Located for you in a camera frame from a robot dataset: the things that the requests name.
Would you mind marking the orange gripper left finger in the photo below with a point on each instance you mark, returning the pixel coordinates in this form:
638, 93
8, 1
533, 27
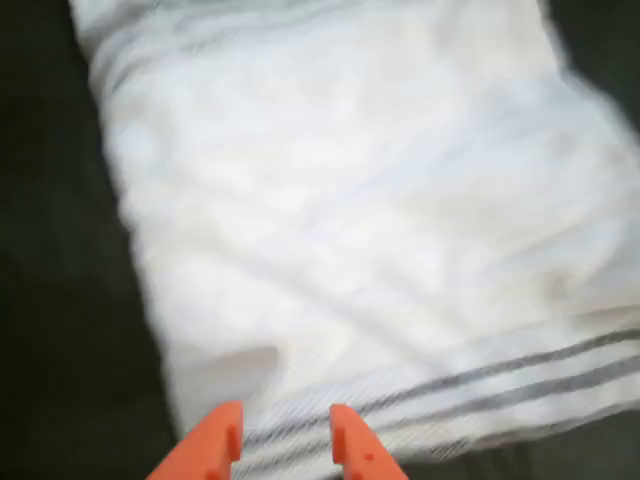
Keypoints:
210, 445

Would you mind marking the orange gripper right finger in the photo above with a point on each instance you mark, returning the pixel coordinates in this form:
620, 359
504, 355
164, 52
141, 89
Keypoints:
357, 450

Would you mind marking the white striped towel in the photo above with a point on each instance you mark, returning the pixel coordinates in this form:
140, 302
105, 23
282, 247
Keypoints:
350, 200

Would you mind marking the dark grey desk mat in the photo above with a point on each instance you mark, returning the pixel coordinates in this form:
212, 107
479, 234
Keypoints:
50, 300

